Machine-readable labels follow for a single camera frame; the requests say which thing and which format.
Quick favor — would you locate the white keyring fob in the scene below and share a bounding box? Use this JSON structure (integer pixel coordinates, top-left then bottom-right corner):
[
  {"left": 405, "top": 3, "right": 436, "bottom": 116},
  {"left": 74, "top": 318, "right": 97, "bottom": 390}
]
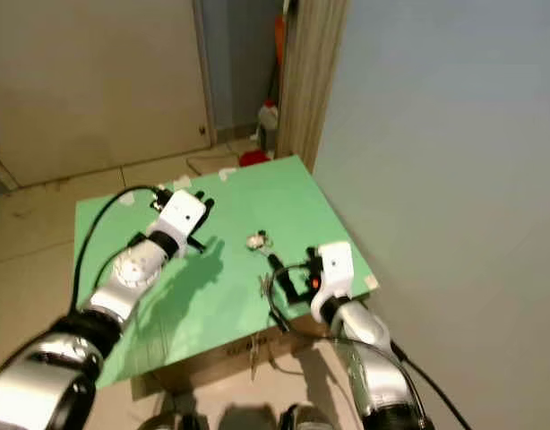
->
[{"left": 246, "top": 231, "right": 271, "bottom": 252}]

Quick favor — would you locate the red cloth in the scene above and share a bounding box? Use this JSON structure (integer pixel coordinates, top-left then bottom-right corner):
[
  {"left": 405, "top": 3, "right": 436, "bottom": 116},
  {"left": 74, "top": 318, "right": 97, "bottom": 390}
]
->
[{"left": 239, "top": 150, "right": 273, "bottom": 168}]

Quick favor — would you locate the white bottle red cap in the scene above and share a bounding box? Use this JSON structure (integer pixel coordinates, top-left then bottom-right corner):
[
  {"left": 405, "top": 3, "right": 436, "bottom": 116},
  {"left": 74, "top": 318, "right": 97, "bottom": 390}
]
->
[{"left": 257, "top": 99, "right": 280, "bottom": 151}]

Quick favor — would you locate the robot right leg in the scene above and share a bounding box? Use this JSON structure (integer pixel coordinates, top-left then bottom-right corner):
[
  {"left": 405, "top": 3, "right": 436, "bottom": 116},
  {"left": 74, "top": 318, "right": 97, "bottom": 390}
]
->
[{"left": 277, "top": 403, "right": 339, "bottom": 430}]

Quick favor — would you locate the robot leg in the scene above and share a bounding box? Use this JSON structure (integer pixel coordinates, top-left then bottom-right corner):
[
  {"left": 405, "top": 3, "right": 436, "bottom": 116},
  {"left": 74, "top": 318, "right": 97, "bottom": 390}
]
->
[
  {"left": 139, "top": 410, "right": 204, "bottom": 430},
  {"left": 277, "top": 403, "right": 339, "bottom": 430}
]

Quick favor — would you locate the beige door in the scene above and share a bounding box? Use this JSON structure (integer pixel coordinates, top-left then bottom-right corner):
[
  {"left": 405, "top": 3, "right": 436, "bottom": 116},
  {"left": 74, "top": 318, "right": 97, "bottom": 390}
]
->
[{"left": 0, "top": 0, "right": 213, "bottom": 187}]

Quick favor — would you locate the beige wood-grain panel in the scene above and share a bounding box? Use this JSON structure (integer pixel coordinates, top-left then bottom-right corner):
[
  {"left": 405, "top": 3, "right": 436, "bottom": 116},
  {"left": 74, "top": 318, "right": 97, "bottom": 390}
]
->
[{"left": 279, "top": 0, "right": 352, "bottom": 171}]

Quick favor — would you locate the robot left leg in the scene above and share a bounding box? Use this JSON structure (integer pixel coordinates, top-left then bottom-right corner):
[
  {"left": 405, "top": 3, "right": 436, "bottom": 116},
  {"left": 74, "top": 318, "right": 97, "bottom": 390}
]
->
[{"left": 139, "top": 410, "right": 204, "bottom": 430}]

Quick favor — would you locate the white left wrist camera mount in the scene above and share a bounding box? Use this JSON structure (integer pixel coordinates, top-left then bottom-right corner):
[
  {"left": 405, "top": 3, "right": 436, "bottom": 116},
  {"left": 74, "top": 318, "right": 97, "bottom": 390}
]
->
[{"left": 159, "top": 190, "right": 209, "bottom": 239}]

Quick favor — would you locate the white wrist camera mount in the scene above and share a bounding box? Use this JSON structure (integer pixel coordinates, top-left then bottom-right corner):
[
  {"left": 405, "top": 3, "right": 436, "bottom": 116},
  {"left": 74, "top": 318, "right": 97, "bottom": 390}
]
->
[
  {"left": 315, "top": 240, "right": 357, "bottom": 302},
  {"left": 159, "top": 190, "right": 209, "bottom": 239}
]

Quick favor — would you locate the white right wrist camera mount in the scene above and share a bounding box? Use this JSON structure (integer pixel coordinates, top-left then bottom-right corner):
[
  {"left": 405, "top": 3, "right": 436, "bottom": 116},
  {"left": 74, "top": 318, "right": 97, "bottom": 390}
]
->
[{"left": 315, "top": 240, "right": 357, "bottom": 302}]

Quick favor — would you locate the orange handle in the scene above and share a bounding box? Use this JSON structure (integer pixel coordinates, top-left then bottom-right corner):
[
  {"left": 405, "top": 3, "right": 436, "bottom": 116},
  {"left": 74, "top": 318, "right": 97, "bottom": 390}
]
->
[{"left": 273, "top": 13, "right": 288, "bottom": 90}]

